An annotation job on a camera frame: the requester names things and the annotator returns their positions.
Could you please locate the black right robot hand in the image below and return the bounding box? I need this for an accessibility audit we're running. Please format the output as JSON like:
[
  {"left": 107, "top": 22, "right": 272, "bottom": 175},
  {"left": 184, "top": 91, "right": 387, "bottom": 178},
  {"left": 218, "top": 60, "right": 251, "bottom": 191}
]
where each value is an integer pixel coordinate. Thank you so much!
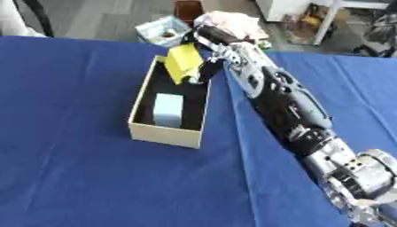
[{"left": 181, "top": 24, "right": 256, "bottom": 85}]

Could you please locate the yellow rectangular block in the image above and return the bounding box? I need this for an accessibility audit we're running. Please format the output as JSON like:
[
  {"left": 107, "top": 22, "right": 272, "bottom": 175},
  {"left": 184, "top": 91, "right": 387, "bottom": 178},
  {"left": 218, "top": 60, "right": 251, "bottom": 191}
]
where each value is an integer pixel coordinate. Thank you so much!
[{"left": 164, "top": 42, "right": 206, "bottom": 86}]

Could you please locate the tan cardboard box black inside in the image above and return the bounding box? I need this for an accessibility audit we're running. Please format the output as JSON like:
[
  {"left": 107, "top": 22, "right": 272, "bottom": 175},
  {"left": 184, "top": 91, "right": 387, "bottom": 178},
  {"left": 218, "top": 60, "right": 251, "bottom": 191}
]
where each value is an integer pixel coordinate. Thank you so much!
[{"left": 125, "top": 54, "right": 214, "bottom": 150}]

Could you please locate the pale pink crumpled cloth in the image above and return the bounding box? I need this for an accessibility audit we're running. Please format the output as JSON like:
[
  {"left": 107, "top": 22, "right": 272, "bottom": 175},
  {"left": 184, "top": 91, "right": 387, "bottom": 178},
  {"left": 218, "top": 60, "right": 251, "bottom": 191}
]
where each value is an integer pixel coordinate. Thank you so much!
[{"left": 192, "top": 10, "right": 272, "bottom": 43}]

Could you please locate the brown bin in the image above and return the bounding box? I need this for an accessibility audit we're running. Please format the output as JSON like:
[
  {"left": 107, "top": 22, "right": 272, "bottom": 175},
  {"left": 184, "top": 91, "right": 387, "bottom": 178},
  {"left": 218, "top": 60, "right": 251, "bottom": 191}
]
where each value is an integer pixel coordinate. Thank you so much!
[{"left": 172, "top": 0, "right": 206, "bottom": 22}]

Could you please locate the clear plastic container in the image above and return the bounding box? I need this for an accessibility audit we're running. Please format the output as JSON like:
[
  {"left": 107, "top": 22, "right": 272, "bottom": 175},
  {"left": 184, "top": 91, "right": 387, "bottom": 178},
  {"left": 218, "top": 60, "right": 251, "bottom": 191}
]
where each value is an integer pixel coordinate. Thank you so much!
[{"left": 133, "top": 15, "right": 194, "bottom": 49}]

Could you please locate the white cabinet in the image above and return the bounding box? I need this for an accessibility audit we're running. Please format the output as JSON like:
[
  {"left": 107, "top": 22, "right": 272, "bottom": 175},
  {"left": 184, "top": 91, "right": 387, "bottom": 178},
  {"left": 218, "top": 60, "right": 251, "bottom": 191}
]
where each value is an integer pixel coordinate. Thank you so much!
[{"left": 254, "top": 0, "right": 314, "bottom": 22}]

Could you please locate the light blue rectangular block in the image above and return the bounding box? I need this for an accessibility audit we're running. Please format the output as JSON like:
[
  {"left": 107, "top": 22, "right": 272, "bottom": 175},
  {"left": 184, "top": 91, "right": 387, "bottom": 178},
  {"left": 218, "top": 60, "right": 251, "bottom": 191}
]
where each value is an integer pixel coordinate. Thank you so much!
[{"left": 152, "top": 92, "right": 186, "bottom": 129}]

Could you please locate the black bag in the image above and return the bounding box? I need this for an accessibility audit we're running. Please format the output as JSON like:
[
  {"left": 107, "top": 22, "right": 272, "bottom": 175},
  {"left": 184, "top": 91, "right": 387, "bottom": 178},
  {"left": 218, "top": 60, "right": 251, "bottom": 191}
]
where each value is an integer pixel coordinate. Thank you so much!
[{"left": 352, "top": 12, "right": 397, "bottom": 59}]

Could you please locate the black curved pole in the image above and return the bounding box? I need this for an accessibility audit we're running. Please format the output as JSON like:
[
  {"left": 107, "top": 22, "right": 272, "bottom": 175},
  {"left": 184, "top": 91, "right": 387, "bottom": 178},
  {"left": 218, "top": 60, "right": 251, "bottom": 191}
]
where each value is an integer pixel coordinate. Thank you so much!
[{"left": 21, "top": 0, "right": 56, "bottom": 38}]

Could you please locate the white table frame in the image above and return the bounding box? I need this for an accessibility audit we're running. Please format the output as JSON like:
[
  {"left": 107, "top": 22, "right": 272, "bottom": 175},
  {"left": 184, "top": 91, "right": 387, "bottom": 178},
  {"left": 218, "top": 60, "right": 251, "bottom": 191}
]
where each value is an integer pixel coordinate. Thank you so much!
[{"left": 310, "top": 0, "right": 391, "bottom": 46}]

